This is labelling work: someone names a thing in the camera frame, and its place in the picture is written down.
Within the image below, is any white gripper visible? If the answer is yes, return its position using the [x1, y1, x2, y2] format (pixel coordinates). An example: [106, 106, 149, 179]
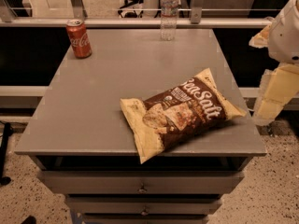
[249, 0, 299, 121]

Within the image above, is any brown sea salt chip bag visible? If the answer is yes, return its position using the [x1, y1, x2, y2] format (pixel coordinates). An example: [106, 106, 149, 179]
[120, 68, 246, 162]

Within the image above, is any clear plastic water bottle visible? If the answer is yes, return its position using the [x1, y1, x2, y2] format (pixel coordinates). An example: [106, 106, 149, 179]
[160, 0, 178, 41]

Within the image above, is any metal railing ledge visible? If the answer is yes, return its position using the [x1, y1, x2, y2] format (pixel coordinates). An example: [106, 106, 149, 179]
[0, 18, 272, 29]

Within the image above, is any black office chair base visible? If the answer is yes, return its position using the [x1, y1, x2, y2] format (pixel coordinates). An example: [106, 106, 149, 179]
[118, 0, 143, 19]

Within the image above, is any red coca-cola can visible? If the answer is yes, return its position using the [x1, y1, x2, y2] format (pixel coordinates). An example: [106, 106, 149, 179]
[66, 20, 92, 59]

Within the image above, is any grey drawer cabinet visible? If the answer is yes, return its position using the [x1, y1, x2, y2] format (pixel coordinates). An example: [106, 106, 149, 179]
[16, 29, 265, 224]

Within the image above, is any bottom grey drawer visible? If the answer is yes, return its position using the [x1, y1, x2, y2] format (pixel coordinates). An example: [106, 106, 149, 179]
[83, 214, 208, 224]

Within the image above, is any grey drawer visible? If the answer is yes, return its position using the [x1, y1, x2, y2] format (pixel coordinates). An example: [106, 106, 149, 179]
[37, 171, 244, 194]
[66, 196, 221, 215]
[83, 214, 208, 224]

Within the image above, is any top grey drawer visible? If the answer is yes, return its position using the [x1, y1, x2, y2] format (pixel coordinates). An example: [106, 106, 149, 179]
[37, 171, 244, 194]

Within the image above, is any middle grey drawer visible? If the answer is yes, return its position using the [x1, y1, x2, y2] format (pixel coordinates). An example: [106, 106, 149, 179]
[66, 196, 221, 215]

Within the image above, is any black stand on floor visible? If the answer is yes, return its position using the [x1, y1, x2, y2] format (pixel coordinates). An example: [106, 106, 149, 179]
[0, 122, 13, 186]

